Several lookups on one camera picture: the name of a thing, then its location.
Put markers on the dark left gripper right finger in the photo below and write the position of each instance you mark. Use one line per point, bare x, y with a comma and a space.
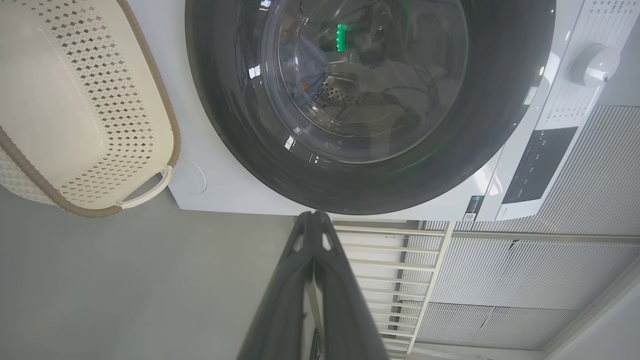
345, 310

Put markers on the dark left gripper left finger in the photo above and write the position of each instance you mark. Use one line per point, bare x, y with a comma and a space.
280, 310

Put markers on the dark round glass washer door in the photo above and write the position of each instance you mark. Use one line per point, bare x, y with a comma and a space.
240, 100

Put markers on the blue garment large orange print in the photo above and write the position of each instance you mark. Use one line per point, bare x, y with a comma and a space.
311, 70

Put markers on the white washing machine body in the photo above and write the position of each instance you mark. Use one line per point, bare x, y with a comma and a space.
235, 190

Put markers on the cream perforated laundry basket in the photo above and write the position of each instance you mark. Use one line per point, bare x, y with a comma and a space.
60, 115

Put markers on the white slatted railing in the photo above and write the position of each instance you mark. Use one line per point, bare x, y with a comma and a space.
390, 280

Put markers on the round white filter cover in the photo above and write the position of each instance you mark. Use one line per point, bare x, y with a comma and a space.
192, 175

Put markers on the small black QR sticker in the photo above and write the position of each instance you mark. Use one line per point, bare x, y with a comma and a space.
472, 207

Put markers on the grey ribbed panel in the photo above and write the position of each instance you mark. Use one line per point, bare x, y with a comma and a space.
525, 280

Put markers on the black washer display panel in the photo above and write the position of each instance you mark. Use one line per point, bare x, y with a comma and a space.
542, 162

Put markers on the white washer control knob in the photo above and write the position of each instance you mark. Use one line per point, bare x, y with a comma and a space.
594, 65

